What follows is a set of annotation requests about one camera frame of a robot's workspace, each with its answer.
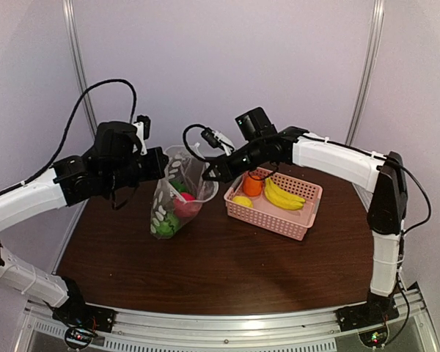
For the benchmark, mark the aluminium corner post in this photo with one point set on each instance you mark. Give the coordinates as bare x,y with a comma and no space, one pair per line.
78,63
373,45

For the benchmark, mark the orange toy fruit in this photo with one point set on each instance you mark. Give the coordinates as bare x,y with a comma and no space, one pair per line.
252,187

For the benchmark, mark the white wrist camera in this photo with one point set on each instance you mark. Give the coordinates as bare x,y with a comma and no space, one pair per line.
217,139
142,125

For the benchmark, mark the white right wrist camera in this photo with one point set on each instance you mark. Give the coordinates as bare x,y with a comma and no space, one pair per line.
217,139

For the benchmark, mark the left green circuit board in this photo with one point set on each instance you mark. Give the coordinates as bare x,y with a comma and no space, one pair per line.
75,337

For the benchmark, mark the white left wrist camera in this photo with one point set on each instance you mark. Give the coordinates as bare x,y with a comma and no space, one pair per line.
142,125

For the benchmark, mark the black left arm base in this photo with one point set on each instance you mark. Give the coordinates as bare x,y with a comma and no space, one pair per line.
77,312

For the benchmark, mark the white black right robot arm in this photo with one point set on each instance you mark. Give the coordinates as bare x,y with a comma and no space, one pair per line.
380,175

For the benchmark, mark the right aluminium corner post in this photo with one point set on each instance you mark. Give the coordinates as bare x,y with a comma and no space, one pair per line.
373,45

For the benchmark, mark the green orange toy mango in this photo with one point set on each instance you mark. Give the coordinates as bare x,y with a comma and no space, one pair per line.
178,186

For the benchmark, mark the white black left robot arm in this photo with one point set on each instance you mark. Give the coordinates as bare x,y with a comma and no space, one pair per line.
117,159

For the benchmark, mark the left aluminium corner post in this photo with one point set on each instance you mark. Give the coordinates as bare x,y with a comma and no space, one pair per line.
78,63

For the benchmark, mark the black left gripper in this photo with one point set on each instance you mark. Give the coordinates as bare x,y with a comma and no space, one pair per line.
158,167

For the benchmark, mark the aluminium front rail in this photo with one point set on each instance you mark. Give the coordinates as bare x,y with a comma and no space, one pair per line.
309,330

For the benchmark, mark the right green circuit board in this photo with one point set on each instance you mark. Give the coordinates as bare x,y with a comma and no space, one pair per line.
374,338

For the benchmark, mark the red toy apple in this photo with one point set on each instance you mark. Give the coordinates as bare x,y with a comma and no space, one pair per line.
187,206

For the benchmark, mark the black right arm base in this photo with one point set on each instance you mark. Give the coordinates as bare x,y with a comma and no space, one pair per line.
375,310

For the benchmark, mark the yellow toy banana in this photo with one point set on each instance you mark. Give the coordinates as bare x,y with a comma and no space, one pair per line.
281,198

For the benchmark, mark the clear polka dot zip bag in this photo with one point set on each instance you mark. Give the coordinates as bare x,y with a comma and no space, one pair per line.
187,169

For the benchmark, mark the yellow toy lemon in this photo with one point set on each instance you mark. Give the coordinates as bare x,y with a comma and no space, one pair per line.
243,201

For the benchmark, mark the pink perforated plastic basket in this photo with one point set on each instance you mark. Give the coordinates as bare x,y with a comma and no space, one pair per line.
290,223

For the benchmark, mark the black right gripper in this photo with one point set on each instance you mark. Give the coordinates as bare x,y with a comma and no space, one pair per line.
226,170

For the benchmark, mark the green circuit board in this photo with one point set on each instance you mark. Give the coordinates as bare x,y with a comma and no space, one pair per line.
374,338
75,337

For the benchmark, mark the green striped toy watermelon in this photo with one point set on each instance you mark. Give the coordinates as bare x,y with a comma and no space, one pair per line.
165,228

